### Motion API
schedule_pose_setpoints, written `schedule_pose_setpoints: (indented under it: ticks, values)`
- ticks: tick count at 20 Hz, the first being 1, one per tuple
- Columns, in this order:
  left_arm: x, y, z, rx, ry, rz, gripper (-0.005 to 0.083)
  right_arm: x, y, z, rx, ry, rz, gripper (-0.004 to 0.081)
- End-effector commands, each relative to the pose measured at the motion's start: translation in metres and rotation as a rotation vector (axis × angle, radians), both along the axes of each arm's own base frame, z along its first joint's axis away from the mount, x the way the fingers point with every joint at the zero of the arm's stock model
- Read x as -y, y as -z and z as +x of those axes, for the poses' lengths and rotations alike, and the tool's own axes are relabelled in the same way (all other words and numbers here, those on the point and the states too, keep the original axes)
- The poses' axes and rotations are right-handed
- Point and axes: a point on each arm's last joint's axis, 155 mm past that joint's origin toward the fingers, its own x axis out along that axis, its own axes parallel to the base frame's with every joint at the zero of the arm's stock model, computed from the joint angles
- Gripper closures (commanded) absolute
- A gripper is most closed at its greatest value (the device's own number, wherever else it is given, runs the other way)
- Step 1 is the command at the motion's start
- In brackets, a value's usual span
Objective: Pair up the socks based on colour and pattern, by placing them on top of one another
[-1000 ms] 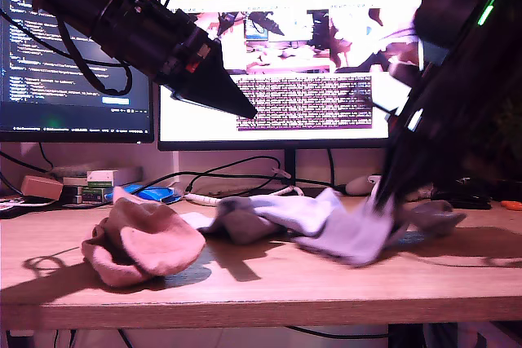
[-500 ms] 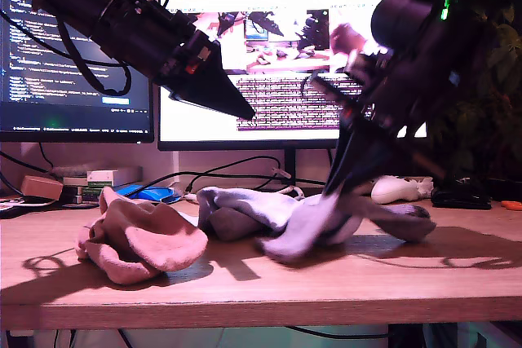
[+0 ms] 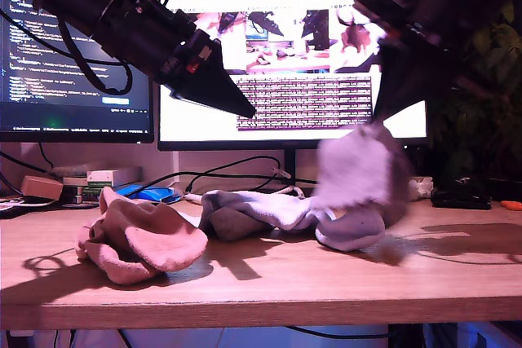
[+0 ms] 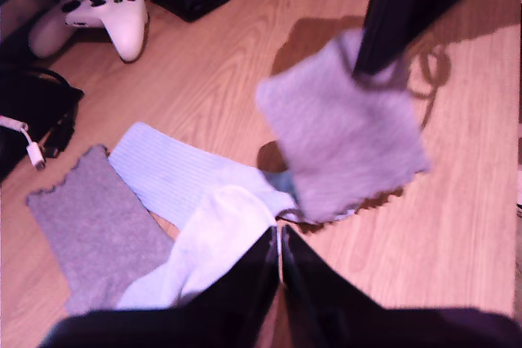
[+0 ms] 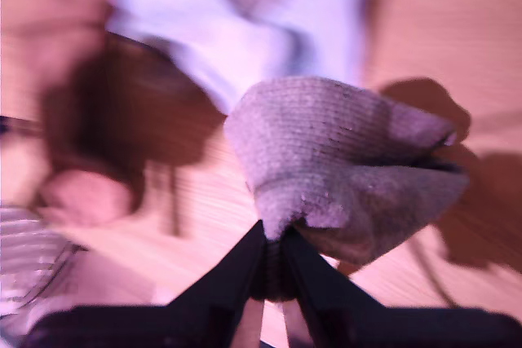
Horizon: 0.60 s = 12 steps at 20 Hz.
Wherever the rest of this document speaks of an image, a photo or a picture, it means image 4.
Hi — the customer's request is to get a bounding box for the grey frilly-cuff sock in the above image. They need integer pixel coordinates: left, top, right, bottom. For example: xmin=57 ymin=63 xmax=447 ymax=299
xmin=26 ymin=143 xmax=177 ymax=317
xmin=255 ymin=29 xmax=432 ymax=225

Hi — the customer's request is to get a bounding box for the white game controller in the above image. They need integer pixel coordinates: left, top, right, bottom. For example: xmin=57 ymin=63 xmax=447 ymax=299
xmin=28 ymin=0 xmax=150 ymax=64

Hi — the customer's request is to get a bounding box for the white cable adapter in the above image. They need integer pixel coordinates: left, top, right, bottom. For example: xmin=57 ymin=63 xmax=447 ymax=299
xmin=0 ymin=114 xmax=46 ymax=172

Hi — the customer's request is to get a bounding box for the black looped desk cable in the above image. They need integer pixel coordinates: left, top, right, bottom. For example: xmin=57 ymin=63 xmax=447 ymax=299
xmin=0 ymin=64 xmax=86 ymax=180

